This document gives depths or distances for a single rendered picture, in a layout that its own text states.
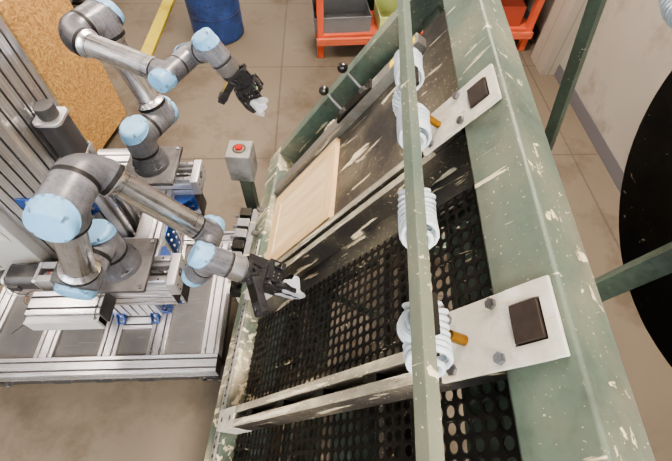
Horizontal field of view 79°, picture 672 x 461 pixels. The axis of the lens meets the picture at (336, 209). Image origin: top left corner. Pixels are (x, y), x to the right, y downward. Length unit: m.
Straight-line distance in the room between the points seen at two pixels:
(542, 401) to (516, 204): 0.27
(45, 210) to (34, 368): 1.66
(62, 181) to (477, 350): 0.95
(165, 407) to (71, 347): 0.58
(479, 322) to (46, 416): 2.50
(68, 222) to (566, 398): 1.00
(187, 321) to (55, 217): 1.47
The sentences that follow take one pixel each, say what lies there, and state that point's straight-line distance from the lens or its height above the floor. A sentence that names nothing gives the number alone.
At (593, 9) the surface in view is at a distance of 1.75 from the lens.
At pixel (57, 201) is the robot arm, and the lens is 1.12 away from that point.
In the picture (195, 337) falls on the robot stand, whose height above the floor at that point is 0.21.
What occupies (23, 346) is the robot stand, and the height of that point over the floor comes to 0.21.
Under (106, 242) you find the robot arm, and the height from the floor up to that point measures 1.24.
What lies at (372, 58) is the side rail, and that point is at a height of 1.47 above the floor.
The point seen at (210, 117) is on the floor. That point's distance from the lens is 3.77.
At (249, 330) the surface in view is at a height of 0.89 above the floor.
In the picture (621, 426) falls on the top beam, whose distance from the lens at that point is 0.58.
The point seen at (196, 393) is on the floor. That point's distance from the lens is 2.55.
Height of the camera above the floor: 2.39
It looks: 54 degrees down
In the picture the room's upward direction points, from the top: 1 degrees clockwise
